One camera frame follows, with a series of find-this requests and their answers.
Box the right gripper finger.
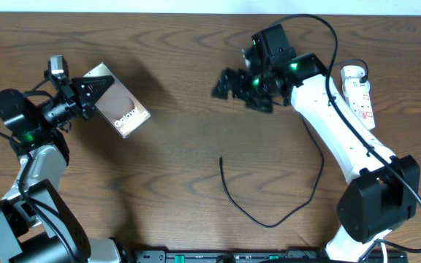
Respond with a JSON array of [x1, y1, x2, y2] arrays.
[[211, 68, 243, 99], [246, 98, 273, 113]]

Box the black charger cable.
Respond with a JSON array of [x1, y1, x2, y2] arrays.
[[219, 58, 370, 229]]

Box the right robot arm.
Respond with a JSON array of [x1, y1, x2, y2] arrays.
[[211, 24, 420, 262]]

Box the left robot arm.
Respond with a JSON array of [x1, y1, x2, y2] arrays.
[[0, 76, 132, 262]]

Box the white power strip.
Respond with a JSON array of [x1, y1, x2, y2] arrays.
[[341, 65, 376, 130]]

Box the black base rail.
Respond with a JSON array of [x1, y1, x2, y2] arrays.
[[133, 249, 409, 263]]

